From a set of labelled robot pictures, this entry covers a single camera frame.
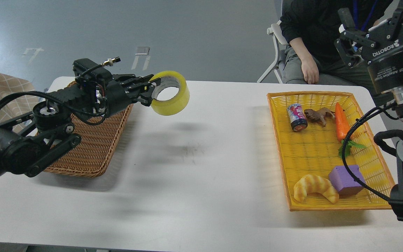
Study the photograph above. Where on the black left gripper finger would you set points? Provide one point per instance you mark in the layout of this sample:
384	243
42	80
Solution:
142	92
130	79

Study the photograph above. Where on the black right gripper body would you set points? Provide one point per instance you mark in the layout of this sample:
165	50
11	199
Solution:
385	60

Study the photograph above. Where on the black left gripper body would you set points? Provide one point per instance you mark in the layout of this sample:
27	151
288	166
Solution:
115	92

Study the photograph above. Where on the yellow tape roll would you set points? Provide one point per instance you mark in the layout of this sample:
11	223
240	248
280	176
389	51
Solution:
177	103

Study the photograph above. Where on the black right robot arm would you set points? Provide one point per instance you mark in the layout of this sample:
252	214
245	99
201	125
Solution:
391	141

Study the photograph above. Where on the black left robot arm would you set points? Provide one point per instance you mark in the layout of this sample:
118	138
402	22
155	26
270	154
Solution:
29	143

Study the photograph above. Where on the person's bare hand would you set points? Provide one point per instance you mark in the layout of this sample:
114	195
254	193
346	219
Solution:
310	70

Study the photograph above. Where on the seated person in black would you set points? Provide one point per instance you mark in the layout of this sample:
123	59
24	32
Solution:
312	26

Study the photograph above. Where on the brown wicker basket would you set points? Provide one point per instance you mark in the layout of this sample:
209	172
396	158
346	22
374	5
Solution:
92	156

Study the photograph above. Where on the brown toy frog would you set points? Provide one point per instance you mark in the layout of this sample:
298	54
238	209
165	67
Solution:
319	115

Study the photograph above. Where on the orange toy carrot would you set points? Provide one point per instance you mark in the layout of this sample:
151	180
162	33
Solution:
342	129

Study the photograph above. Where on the yellow plastic basket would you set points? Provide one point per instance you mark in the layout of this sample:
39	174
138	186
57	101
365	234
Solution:
315	150

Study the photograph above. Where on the small drink can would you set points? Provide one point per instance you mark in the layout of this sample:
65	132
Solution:
298	120

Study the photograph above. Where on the purple foam block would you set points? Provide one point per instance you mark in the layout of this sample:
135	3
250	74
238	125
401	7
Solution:
343	182

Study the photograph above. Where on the toy croissant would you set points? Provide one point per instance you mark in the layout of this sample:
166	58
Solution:
312	183

